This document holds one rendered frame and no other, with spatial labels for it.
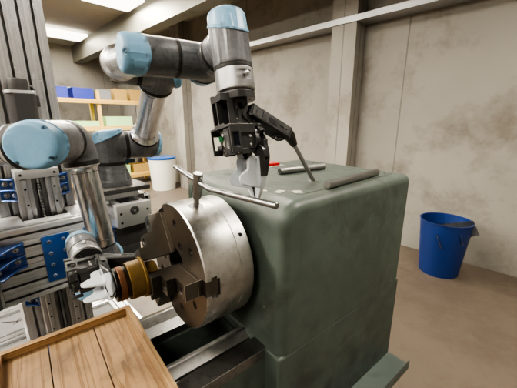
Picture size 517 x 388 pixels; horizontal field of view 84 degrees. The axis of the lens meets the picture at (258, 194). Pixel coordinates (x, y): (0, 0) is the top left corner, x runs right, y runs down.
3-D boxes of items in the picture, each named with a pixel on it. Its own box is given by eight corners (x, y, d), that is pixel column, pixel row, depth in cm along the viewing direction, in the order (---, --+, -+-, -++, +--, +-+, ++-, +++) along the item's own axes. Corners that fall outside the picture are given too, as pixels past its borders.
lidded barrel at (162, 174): (183, 188, 617) (181, 156, 600) (158, 192, 577) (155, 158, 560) (170, 184, 654) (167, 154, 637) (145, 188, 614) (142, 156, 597)
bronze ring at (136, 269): (147, 247, 71) (105, 258, 65) (161, 262, 64) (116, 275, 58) (150, 280, 73) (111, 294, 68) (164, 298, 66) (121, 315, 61)
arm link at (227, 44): (232, 27, 61) (254, 5, 54) (239, 80, 62) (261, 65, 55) (197, 21, 57) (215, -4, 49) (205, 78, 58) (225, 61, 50)
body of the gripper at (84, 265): (72, 302, 63) (67, 279, 72) (115, 289, 68) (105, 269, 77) (66, 271, 61) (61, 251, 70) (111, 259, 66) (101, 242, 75)
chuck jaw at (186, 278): (192, 256, 71) (217, 274, 62) (194, 275, 72) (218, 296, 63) (146, 270, 64) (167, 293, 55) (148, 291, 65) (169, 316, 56)
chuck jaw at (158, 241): (181, 251, 76) (168, 209, 78) (187, 247, 72) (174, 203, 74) (138, 264, 69) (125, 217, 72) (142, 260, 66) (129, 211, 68)
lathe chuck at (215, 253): (181, 266, 94) (185, 178, 81) (234, 339, 73) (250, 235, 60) (153, 275, 89) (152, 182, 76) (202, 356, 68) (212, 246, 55)
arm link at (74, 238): (96, 251, 89) (92, 225, 87) (103, 264, 81) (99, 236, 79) (66, 258, 85) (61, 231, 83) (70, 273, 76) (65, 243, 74)
